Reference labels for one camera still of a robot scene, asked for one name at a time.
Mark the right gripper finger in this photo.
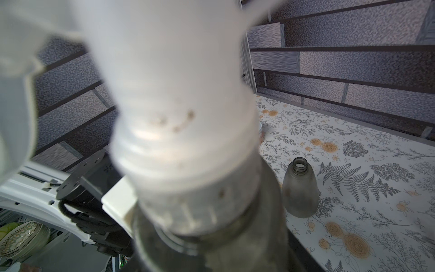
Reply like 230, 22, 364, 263
287, 231, 325, 272

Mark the grey spray bottle front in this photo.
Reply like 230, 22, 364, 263
124, 161, 304, 272

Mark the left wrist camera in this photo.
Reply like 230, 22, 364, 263
101, 176, 138, 238

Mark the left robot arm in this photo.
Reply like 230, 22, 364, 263
1, 150, 134, 257

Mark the clear white spray nozzle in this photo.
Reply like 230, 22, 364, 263
1, 1, 280, 236

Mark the grey spray bottle middle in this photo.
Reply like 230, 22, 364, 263
282, 157, 319, 218

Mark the grey spray bottle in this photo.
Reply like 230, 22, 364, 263
124, 161, 304, 272
282, 157, 319, 218

